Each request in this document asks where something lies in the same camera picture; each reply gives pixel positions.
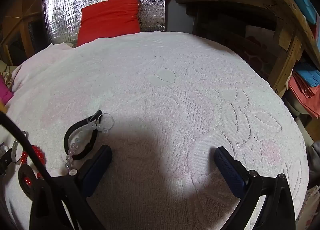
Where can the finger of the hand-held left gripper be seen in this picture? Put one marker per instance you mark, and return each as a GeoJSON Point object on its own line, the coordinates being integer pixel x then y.
{"type": "Point", "coordinates": [5, 161]}

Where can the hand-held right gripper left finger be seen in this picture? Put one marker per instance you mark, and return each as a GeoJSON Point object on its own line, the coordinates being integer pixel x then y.
{"type": "Point", "coordinates": [96, 170]}

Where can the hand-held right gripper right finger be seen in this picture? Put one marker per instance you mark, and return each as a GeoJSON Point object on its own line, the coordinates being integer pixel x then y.
{"type": "Point", "coordinates": [230, 172]}

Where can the black hair band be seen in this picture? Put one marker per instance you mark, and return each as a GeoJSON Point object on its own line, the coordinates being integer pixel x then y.
{"type": "Point", "coordinates": [66, 140]}

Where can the silver bangle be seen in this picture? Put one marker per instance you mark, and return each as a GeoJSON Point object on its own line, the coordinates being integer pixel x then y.
{"type": "Point", "coordinates": [14, 149]}

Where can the white embossed towel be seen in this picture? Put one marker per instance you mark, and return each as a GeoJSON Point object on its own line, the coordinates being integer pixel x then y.
{"type": "Point", "coordinates": [162, 90]}

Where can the pale pink blanket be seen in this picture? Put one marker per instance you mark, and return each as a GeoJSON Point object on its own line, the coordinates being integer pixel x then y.
{"type": "Point", "coordinates": [37, 62]}

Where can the coral folded cloth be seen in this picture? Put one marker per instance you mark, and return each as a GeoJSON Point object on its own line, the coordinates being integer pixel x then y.
{"type": "Point", "coordinates": [303, 95]}

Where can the blue folded cloth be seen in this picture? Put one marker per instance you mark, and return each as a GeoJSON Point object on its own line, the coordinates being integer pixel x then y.
{"type": "Point", "coordinates": [306, 74]}

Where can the floral printed bag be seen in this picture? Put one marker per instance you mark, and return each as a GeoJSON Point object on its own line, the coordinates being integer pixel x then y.
{"type": "Point", "coordinates": [260, 50]}

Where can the wooden cabinet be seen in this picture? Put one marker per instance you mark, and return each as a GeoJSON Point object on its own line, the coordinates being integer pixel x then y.
{"type": "Point", "coordinates": [20, 20]}

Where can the red cushion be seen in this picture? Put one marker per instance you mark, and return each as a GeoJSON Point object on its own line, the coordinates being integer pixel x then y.
{"type": "Point", "coordinates": [110, 17]}

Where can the silver foil insulation sheet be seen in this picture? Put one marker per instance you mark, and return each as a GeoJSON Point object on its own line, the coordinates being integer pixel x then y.
{"type": "Point", "coordinates": [62, 12]}

